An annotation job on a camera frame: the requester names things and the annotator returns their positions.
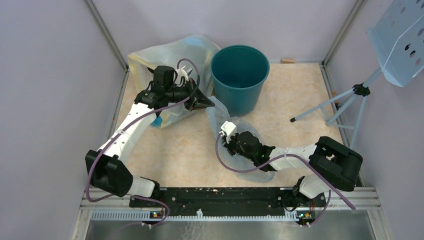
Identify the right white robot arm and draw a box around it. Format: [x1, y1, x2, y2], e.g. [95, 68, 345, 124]
[220, 131, 364, 206]

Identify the teal plastic trash bin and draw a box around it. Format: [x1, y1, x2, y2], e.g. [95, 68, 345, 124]
[210, 45, 270, 117]

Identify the white toothed rail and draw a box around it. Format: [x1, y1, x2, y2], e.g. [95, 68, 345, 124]
[91, 209, 299, 222]

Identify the thin blue plastic trash bag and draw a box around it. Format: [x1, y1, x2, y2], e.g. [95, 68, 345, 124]
[205, 96, 275, 183]

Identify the long wooden block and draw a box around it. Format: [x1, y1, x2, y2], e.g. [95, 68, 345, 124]
[280, 58, 296, 64]

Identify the large full translucent bag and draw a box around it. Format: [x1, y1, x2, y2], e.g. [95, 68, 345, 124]
[128, 34, 220, 128]

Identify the light blue tripod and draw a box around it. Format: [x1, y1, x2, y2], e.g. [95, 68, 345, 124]
[290, 67, 382, 149]

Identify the perforated light blue panel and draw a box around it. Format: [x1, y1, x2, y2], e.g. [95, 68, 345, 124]
[367, 0, 424, 88]

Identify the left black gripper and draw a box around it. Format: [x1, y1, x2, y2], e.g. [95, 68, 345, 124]
[165, 77, 215, 111]

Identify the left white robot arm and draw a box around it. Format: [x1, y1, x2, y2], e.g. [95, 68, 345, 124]
[85, 65, 215, 207]

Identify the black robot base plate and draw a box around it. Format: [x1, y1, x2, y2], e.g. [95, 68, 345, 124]
[129, 186, 327, 216]

